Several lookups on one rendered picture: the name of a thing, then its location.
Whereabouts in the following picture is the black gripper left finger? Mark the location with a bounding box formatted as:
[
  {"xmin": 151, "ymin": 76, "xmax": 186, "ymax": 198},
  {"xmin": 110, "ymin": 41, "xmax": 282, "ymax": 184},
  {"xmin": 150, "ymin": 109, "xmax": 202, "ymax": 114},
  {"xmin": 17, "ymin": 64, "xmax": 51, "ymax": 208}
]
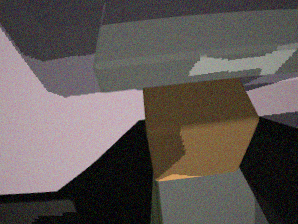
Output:
[{"xmin": 0, "ymin": 119, "xmax": 153, "ymax": 224}]

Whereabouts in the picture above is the brown cube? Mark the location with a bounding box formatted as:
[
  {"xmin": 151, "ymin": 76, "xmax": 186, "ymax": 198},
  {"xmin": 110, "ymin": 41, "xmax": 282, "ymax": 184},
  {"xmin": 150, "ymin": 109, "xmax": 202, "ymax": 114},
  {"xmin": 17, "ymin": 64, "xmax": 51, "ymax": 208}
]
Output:
[{"xmin": 142, "ymin": 77, "xmax": 258, "ymax": 181}]

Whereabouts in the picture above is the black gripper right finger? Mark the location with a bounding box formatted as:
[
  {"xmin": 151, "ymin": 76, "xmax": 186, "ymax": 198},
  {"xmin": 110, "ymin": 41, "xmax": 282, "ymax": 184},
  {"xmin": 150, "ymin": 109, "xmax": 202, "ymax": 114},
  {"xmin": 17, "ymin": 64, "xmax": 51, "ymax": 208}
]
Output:
[{"xmin": 239, "ymin": 117, "xmax": 298, "ymax": 224}]

